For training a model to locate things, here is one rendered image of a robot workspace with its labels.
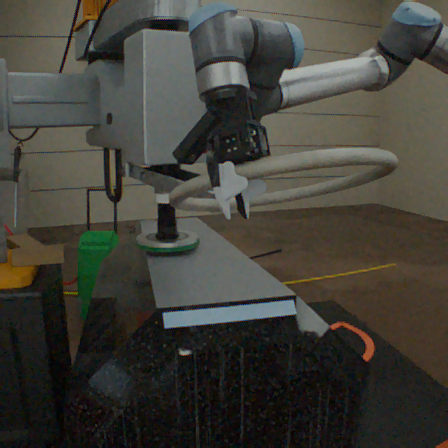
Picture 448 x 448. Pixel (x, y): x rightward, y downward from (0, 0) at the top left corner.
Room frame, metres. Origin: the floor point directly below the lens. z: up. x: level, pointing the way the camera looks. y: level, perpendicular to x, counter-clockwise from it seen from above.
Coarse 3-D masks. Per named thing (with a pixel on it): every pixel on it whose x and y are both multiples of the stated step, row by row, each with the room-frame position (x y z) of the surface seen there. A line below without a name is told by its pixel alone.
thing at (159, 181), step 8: (136, 168) 1.65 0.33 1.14; (144, 168) 1.58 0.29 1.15; (136, 176) 1.65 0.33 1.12; (144, 176) 1.57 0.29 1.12; (152, 176) 1.51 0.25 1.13; (160, 176) 1.45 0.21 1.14; (184, 176) 1.56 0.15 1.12; (192, 176) 1.50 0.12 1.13; (152, 184) 1.51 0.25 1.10; (160, 184) 1.45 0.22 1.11; (168, 184) 1.39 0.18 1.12; (176, 184) 1.34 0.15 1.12; (168, 192) 1.39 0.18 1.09; (208, 192) 1.17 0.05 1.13; (232, 208) 1.18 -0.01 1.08
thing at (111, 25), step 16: (128, 0) 1.55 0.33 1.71; (144, 0) 1.46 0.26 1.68; (160, 0) 1.45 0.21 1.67; (176, 0) 1.46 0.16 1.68; (192, 0) 1.49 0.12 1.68; (112, 16) 1.72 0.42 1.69; (128, 16) 1.55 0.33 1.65; (144, 16) 1.46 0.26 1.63; (160, 16) 1.45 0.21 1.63; (176, 16) 1.46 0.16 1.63; (80, 32) 2.12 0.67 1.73; (96, 32) 1.92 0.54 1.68; (112, 32) 1.72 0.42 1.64; (128, 32) 1.64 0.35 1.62; (80, 48) 2.13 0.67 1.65; (96, 48) 1.95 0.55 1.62; (112, 48) 1.96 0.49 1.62
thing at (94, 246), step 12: (84, 240) 3.02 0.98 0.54; (96, 240) 3.02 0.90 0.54; (108, 240) 3.02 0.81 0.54; (84, 252) 2.97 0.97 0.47; (96, 252) 2.97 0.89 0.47; (108, 252) 2.97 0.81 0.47; (84, 264) 2.95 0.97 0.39; (96, 264) 2.95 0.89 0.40; (84, 276) 2.92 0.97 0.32; (96, 276) 2.92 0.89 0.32; (84, 288) 2.91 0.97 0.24; (84, 300) 2.90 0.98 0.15; (84, 312) 2.89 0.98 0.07
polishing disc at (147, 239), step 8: (152, 232) 1.63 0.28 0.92; (176, 232) 1.63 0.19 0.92; (184, 232) 1.63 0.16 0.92; (192, 232) 1.63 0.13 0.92; (144, 240) 1.51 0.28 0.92; (152, 240) 1.51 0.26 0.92; (160, 240) 1.51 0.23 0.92; (168, 240) 1.51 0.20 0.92; (176, 240) 1.51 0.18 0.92; (184, 240) 1.51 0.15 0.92; (192, 240) 1.52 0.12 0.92
